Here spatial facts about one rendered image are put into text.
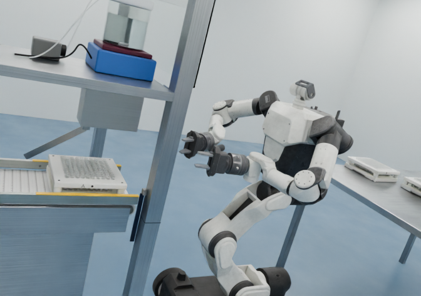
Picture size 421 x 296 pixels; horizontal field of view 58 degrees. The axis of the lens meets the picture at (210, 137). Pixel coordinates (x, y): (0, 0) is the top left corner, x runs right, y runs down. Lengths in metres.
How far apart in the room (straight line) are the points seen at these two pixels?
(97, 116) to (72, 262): 0.54
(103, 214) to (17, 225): 0.27
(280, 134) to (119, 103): 0.71
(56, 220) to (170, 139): 0.46
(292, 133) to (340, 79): 5.22
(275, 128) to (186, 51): 0.68
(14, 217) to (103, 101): 0.49
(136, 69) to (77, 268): 0.76
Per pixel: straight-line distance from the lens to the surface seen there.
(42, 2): 4.87
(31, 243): 1.48
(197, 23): 1.23
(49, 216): 1.38
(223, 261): 1.81
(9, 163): 1.58
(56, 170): 1.43
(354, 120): 6.83
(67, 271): 1.57
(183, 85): 1.24
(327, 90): 6.73
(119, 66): 1.31
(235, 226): 1.80
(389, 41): 6.73
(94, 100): 1.47
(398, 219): 2.10
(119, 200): 1.39
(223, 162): 1.54
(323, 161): 1.51
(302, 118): 1.67
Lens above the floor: 1.46
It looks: 15 degrees down
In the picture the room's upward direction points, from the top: 15 degrees clockwise
